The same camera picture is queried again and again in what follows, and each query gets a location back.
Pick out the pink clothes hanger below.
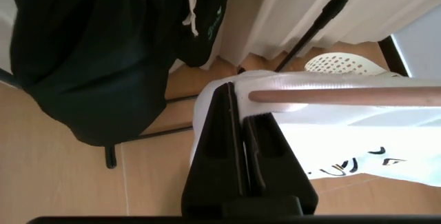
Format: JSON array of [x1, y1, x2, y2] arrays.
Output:
[[247, 85, 441, 108]]

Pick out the white garment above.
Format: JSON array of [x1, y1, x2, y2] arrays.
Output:
[[188, 69, 441, 187]]

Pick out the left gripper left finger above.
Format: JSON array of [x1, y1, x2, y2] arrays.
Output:
[[181, 81, 248, 217]]

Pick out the black shorts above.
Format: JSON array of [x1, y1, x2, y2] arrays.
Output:
[[9, 0, 231, 147]]

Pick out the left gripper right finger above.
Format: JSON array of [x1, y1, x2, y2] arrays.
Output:
[[243, 112, 319, 217]]

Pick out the beige curtain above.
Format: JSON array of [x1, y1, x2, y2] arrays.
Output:
[[0, 0, 441, 75]]

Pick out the white laundry basket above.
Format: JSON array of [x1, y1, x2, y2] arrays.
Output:
[[304, 52, 402, 77]]

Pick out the black clothes rack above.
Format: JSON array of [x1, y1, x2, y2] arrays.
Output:
[[0, 0, 370, 170]]

